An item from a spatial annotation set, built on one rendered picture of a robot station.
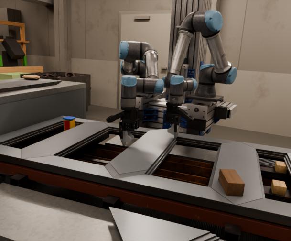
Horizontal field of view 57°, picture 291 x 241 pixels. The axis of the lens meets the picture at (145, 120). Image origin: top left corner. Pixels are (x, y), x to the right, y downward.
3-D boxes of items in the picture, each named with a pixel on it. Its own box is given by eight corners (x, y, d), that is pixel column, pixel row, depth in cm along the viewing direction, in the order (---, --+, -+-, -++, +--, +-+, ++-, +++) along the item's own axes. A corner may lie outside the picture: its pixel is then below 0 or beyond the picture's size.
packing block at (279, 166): (286, 174, 133) (287, 166, 132) (275, 172, 134) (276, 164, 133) (285, 169, 138) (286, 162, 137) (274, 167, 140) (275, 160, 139)
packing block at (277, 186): (285, 196, 111) (286, 187, 110) (272, 193, 113) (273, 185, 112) (283, 189, 117) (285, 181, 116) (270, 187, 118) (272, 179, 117)
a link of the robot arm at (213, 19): (220, 74, 195) (198, 6, 160) (240, 76, 185) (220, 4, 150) (213, 86, 191) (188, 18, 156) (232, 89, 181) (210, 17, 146)
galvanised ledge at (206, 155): (307, 182, 153) (308, 177, 152) (104, 146, 194) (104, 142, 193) (300, 169, 172) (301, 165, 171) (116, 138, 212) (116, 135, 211)
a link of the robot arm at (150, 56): (157, 55, 181) (162, 99, 144) (141, 54, 180) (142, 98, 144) (159, 39, 173) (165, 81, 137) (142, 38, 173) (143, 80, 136)
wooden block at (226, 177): (243, 196, 95) (245, 183, 93) (226, 195, 95) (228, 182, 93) (233, 180, 106) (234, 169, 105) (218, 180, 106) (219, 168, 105)
